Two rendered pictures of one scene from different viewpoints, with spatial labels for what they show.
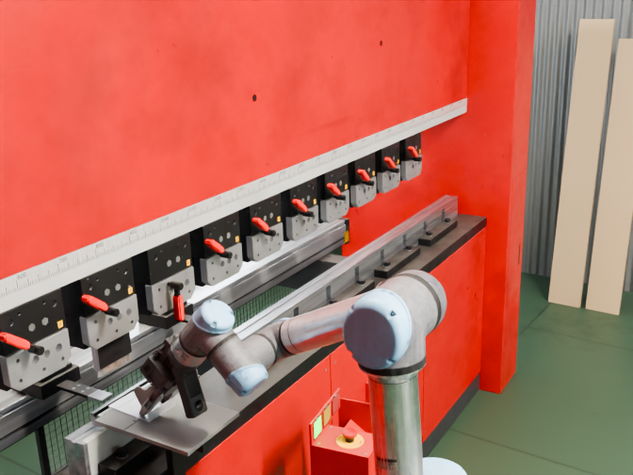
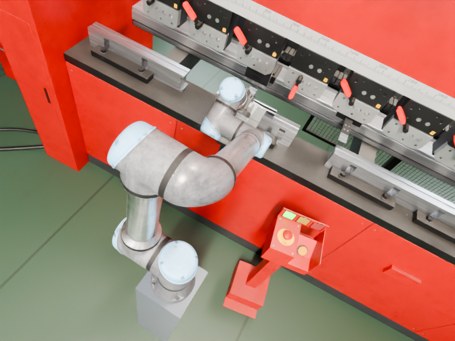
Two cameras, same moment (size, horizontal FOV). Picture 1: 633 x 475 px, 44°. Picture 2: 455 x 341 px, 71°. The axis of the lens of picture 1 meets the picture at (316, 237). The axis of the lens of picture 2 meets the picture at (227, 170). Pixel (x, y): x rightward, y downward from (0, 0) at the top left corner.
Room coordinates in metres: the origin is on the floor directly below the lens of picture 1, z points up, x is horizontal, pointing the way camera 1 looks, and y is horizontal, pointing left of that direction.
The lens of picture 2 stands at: (1.20, -0.51, 1.92)
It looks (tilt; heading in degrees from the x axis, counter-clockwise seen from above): 54 degrees down; 66
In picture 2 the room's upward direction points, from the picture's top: 22 degrees clockwise
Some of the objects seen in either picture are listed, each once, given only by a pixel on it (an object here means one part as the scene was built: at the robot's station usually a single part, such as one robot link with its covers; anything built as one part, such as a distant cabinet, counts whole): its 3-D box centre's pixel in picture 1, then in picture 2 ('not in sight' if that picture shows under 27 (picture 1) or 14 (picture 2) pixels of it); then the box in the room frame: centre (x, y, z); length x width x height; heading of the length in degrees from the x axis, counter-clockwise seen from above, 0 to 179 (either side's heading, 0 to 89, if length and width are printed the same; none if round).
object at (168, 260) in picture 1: (159, 271); (311, 68); (1.75, 0.38, 1.26); 0.15 x 0.09 x 0.17; 149
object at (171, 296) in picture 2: not in sight; (174, 275); (1.30, -0.22, 0.82); 0.15 x 0.15 x 0.10
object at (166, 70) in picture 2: not in sight; (139, 57); (1.13, 0.75, 0.92); 0.50 x 0.06 x 0.10; 149
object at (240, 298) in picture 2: not in sight; (247, 289); (1.78, -0.11, 0.06); 0.25 x 0.20 x 0.12; 66
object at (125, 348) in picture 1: (111, 350); (258, 75); (1.60, 0.47, 1.13); 0.10 x 0.02 x 0.10; 149
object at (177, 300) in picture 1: (176, 301); (295, 87); (1.70, 0.33, 1.20); 0.04 x 0.02 x 0.10; 59
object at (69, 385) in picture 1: (67, 382); (261, 76); (1.68, 0.61, 1.01); 0.26 x 0.12 x 0.05; 59
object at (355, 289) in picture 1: (348, 298); (447, 232); (2.43, -0.10, 0.89); 0.30 x 0.05 x 0.03; 149
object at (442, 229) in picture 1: (438, 232); not in sight; (3.12, -0.51, 0.89); 0.30 x 0.05 x 0.03; 149
